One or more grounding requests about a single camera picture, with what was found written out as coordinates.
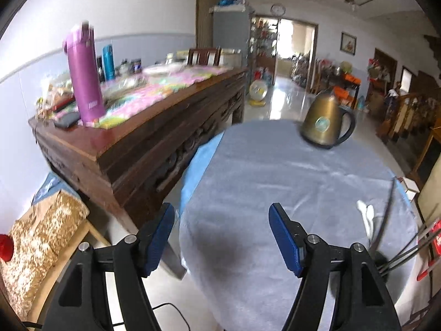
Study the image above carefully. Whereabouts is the white plastic spoon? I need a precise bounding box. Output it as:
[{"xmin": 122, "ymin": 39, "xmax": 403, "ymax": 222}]
[{"xmin": 357, "ymin": 200, "xmax": 375, "ymax": 246}]

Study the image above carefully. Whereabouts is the dark grey utensil cup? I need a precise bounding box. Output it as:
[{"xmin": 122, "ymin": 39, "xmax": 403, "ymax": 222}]
[{"xmin": 373, "ymin": 251, "xmax": 390, "ymax": 282}]

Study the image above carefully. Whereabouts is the metal chopstick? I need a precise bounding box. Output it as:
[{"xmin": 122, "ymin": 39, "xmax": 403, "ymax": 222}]
[{"xmin": 390, "ymin": 217, "xmax": 439, "ymax": 261}]

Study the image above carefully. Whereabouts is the grey table cloth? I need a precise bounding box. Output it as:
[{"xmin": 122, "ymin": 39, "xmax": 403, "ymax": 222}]
[{"xmin": 179, "ymin": 120, "xmax": 417, "ymax": 330}]

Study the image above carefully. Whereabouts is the carved dark wooden sideboard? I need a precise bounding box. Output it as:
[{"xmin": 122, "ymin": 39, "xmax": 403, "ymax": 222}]
[{"xmin": 28, "ymin": 68, "xmax": 248, "ymax": 233}]

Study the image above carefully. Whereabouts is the gold sequin cushion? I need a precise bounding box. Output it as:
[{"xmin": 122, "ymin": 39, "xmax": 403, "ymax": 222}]
[{"xmin": 1, "ymin": 190, "xmax": 89, "ymax": 320}]

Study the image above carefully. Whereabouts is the brass electric kettle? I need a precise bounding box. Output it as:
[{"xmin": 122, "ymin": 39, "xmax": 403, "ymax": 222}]
[{"xmin": 300, "ymin": 89, "xmax": 357, "ymax": 149}]

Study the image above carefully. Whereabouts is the small white step stool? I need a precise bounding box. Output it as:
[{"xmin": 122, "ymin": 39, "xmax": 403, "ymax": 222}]
[{"xmin": 398, "ymin": 177, "xmax": 420, "ymax": 202}]

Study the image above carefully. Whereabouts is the pink checkered table runner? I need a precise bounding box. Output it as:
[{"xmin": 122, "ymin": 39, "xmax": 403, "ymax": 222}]
[{"xmin": 51, "ymin": 65, "xmax": 230, "ymax": 130}]

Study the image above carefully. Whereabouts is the red plastic stool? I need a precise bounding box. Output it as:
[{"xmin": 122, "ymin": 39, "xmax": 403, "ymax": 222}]
[{"xmin": 416, "ymin": 218, "xmax": 440, "ymax": 282}]

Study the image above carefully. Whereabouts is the teal thermos bottle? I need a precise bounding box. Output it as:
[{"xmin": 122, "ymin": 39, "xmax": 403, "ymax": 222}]
[{"xmin": 102, "ymin": 44, "xmax": 115, "ymax": 81}]

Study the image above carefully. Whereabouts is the purple thermos bottle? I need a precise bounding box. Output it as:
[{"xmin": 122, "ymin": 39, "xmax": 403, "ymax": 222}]
[{"xmin": 63, "ymin": 21, "xmax": 105, "ymax": 124}]

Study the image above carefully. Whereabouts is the grey refrigerator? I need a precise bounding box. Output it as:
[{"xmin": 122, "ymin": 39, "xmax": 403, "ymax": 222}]
[{"xmin": 210, "ymin": 4, "xmax": 254, "ymax": 66}]

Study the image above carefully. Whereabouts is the black cable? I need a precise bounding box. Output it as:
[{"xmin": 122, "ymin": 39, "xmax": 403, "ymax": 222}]
[{"xmin": 110, "ymin": 302, "xmax": 192, "ymax": 331}]

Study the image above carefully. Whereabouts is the framed wall picture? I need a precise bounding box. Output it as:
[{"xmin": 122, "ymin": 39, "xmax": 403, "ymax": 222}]
[{"xmin": 340, "ymin": 32, "xmax": 357, "ymax": 55}]

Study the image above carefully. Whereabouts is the round wall clock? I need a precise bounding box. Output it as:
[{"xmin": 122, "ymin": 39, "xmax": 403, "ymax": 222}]
[{"xmin": 270, "ymin": 3, "xmax": 286, "ymax": 17}]

